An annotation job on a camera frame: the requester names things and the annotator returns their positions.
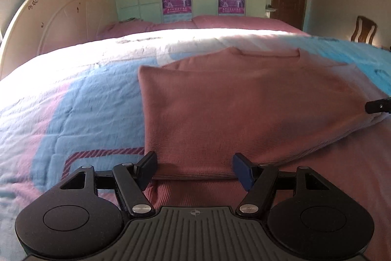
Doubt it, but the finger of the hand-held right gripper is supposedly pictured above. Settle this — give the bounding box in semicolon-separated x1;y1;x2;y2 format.
365;97;391;115

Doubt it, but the cream round headboard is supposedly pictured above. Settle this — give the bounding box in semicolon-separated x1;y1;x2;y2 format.
0;0;119;82

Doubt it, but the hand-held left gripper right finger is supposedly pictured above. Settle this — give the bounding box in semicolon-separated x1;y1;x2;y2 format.
232;153;332;215

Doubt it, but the wooden chair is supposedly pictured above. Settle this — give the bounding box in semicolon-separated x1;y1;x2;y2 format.
350;15;378;45

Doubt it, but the pink bedsheet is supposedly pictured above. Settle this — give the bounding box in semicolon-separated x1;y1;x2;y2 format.
97;14;310;42

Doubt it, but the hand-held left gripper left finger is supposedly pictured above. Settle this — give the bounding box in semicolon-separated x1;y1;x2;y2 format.
60;151;158;217

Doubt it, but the pink pillow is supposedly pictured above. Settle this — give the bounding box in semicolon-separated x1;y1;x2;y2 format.
97;20;157;40

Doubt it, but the blue patterned quilt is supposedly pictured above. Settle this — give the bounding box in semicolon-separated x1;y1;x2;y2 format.
0;29;391;251

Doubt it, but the pink sweater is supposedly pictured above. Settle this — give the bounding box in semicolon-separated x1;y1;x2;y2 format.
138;46;391;231

